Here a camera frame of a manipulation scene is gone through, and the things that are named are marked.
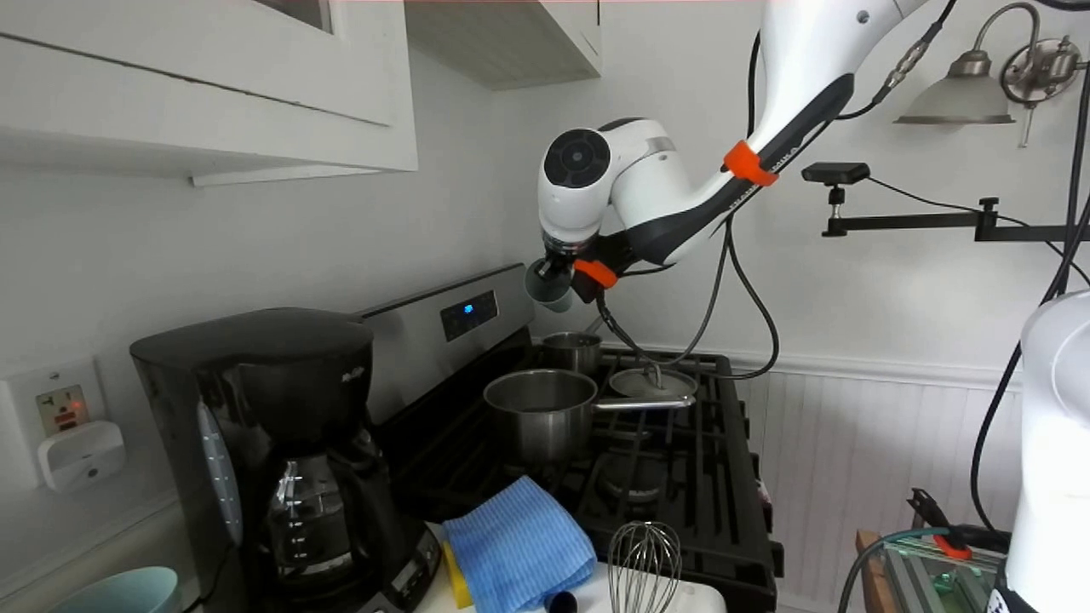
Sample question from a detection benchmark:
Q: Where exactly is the silver pot lid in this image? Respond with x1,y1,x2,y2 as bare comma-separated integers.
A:
610,365,698,400

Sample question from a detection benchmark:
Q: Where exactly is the light green plastic cup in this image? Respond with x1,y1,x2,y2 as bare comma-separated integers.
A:
524,259,572,313

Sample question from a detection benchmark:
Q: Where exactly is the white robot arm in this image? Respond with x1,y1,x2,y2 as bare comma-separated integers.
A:
530,0,928,294

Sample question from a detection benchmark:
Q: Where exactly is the small steel pot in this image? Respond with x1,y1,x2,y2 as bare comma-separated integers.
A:
542,333,603,375

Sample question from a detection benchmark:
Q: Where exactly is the big steel pot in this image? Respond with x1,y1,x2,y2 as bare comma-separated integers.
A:
479,365,698,469

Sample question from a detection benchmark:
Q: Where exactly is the black gas stove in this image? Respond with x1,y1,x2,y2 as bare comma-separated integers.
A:
360,265,785,613

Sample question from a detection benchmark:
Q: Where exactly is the blue folded cloth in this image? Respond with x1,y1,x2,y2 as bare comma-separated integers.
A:
438,477,596,613

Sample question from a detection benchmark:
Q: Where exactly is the black coffee maker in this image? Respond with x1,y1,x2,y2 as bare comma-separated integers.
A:
132,305,438,613

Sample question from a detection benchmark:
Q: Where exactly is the white upper cabinet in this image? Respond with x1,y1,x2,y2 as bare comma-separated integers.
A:
0,0,418,184

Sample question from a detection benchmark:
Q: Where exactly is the light blue plate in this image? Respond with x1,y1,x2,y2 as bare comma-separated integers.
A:
49,565,180,613

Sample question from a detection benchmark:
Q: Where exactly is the steel wire whisk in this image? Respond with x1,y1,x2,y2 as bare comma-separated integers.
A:
607,520,686,613

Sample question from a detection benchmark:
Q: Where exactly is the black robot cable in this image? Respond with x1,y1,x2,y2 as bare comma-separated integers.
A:
591,31,786,386

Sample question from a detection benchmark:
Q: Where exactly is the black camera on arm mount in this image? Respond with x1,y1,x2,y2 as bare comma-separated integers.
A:
796,161,1090,244

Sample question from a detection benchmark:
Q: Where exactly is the wall lamp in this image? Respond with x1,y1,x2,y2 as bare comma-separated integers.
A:
904,0,1082,127

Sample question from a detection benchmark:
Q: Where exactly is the white wall outlet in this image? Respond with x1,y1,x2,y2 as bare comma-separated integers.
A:
6,358,125,494

